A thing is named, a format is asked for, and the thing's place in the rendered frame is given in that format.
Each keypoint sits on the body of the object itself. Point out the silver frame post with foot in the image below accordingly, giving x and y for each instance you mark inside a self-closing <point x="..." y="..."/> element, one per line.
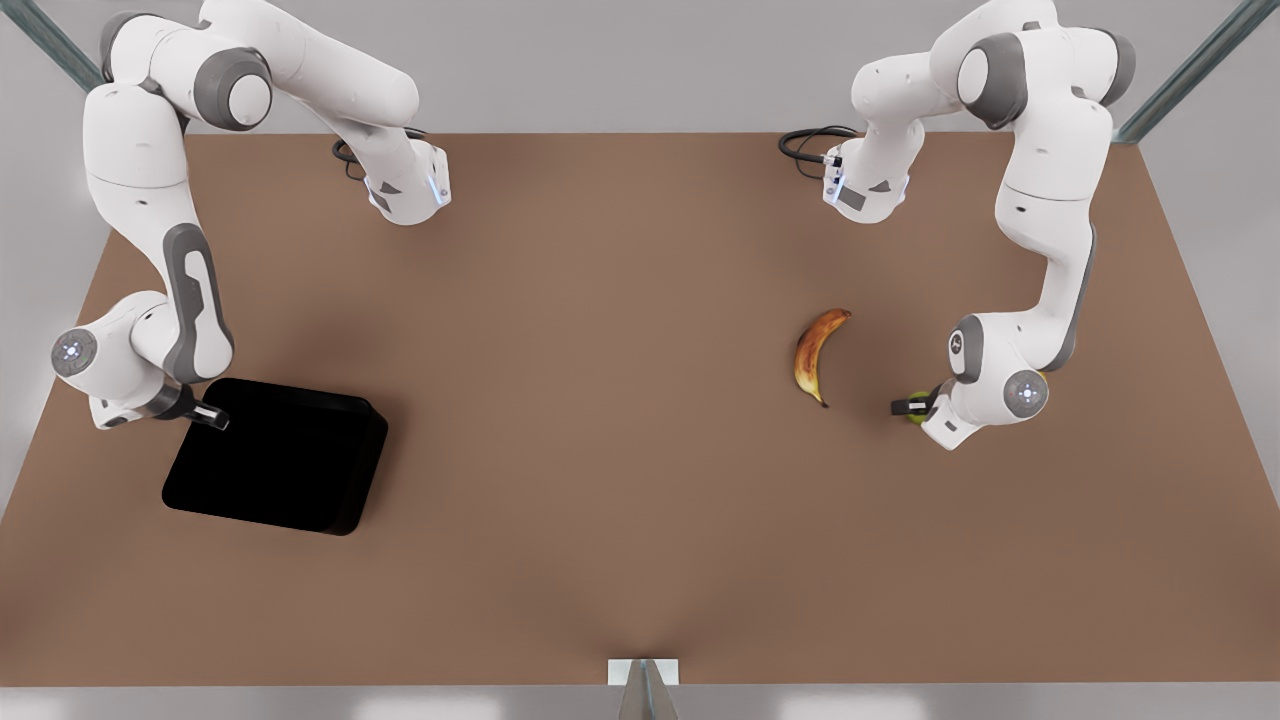
<point x="645" y="690"/>

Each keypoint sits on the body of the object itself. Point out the green apple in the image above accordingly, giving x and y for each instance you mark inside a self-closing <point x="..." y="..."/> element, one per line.
<point x="916" y="419"/>

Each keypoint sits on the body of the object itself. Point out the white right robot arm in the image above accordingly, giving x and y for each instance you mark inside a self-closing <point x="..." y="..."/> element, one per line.
<point x="135" y="170"/>

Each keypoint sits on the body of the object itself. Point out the brown-spotted yellow banana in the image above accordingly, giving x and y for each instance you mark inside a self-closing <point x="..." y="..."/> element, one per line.
<point x="810" y="350"/>

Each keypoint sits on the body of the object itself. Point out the black storage box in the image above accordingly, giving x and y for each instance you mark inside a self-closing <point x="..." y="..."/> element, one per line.
<point x="275" y="455"/>

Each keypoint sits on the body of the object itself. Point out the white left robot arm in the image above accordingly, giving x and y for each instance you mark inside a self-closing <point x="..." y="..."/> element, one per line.
<point x="1045" y="190"/>

